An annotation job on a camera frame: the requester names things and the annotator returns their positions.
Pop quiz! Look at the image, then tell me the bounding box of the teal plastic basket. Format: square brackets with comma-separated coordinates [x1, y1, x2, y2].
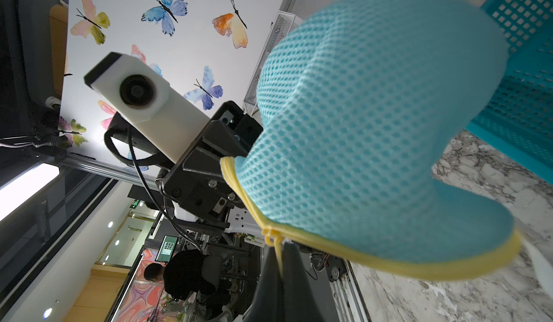
[467, 0, 552, 182]

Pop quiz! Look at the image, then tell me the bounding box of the person in black clothes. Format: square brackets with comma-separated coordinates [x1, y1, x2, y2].
[143, 250, 232, 306]

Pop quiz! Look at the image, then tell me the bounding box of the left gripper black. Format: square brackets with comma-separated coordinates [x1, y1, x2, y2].
[160, 101, 263, 229]

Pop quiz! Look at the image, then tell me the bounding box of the ceiling light strip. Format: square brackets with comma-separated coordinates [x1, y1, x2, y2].
[1, 163, 60, 220]

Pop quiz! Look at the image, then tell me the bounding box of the aluminium front rail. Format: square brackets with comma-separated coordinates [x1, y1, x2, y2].
[327, 258, 371, 322]

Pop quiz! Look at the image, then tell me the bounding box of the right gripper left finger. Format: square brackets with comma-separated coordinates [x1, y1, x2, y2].
[243, 248, 285, 322]

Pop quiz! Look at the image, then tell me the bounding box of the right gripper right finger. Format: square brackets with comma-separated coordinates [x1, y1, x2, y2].
[282, 244, 324, 322]

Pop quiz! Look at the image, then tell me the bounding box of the teal mesh laundry bag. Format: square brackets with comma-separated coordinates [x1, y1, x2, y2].
[220, 0, 521, 281]

